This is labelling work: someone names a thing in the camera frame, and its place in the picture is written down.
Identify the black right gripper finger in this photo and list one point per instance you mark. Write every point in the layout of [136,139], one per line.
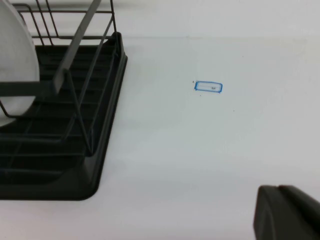
[287,215]

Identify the blue bordered label sticker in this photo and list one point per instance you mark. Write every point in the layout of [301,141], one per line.
[208,86]

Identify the grey white plate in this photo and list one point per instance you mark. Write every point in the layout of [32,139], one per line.
[17,50]

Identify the black plastic drip tray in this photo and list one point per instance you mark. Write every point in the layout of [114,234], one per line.
[105,125]

